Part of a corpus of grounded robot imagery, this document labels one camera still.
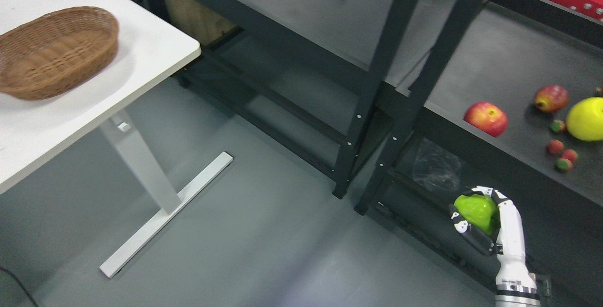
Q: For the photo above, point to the black metal shelf left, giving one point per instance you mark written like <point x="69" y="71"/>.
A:
<point x="306" y="72"/>

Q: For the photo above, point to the yellow apple left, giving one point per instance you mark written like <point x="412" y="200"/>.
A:
<point x="585" y="119"/>

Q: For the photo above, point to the brown wicker basket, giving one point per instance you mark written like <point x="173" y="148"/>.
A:
<point x="57" y="52"/>

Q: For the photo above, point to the red apple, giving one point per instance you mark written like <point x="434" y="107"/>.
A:
<point x="487" y="117"/>

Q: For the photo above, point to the strawberry near pomegranate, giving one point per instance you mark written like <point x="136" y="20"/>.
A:
<point x="558" y="126"/>

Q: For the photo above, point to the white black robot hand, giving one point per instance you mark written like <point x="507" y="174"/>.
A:
<point x="507" y="242"/>

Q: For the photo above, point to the white standing desk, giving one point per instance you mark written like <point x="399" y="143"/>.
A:
<point x="33" y="132"/>

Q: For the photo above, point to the black metal shelf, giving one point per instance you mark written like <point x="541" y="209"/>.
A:
<point x="510" y="49"/>
<point x="306" y="72"/>

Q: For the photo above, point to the strawberry middle front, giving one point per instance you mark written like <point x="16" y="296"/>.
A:
<point x="566" y="160"/>

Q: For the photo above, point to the green apple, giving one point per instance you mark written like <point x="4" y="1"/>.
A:
<point x="480" y="211"/>

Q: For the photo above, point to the strawberry left front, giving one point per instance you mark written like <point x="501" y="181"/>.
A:
<point x="555" y="147"/>

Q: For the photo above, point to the red pomegranate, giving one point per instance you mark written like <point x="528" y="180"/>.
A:
<point x="551" y="98"/>

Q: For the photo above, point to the black metal shelf right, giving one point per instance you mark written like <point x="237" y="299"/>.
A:
<point x="510" y="49"/>

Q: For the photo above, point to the white robot forearm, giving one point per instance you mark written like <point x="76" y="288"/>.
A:
<point x="517" y="292"/>

